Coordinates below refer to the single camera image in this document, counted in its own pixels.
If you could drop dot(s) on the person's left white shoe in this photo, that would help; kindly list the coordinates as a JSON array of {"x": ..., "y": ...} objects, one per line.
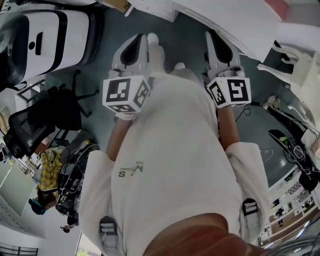
[{"x": 153, "y": 38}]

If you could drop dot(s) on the white wooden chair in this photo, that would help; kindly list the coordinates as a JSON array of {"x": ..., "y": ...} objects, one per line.
[{"x": 307, "y": 72}]

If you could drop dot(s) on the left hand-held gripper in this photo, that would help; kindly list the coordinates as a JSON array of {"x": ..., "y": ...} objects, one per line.
[{"x": 117, "y": 91}]

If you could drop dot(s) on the black office chair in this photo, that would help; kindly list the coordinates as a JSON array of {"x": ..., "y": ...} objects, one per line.
[{"x": 65, "y": 110}]

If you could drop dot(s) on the white case with black trim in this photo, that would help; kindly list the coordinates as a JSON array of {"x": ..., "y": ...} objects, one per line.
[{"x": 70, "y": 37}]

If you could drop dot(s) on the white drawer cabinet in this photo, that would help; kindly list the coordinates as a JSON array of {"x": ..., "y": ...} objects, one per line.
[{"x": 155, "y": 10}]

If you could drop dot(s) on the person's right forearm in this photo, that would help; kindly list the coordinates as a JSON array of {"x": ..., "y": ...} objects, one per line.
[{"x": 231, "y": 127}]

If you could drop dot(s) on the white table top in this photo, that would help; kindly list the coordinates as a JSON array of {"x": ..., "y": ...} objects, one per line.
[{"x": 237, "y": 20}]

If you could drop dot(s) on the person's white trousers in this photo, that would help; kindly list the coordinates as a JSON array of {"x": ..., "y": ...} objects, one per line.
[{"x": 157, "y": 60}]

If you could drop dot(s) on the person's white shirt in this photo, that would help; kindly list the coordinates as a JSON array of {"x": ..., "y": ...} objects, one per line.
[{"x": 175, "y": 150}]

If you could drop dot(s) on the black equipment pile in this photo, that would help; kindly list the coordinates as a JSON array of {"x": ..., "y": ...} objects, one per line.
[{"x": 72, "y": 175}]

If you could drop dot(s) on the brown cardboard box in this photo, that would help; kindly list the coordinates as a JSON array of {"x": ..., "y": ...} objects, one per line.
[{"x": 117, "y": 5}]

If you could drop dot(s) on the person's right white shoe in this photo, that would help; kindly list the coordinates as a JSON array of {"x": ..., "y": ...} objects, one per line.
[{"x": 179, "y": 66}]

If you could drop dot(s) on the pink panel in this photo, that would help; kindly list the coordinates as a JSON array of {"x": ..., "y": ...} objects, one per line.
[{"x": 275, "y": 7}]

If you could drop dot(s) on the yellow plaid cloth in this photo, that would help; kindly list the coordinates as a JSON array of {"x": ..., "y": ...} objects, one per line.
[{"x": 50, "y": 170}]

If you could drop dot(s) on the person's left forearm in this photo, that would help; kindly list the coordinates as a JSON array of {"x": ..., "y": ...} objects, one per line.
[{"x": 117, "y": 140}]

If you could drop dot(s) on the person's white shoe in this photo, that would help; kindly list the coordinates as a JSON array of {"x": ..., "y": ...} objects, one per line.
[
  {"x": 179, "y": 66},
  {"x": 153, "y": 38}
]

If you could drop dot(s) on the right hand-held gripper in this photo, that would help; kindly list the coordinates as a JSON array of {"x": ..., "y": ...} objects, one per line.
[{"x": 237, "y": 92}]

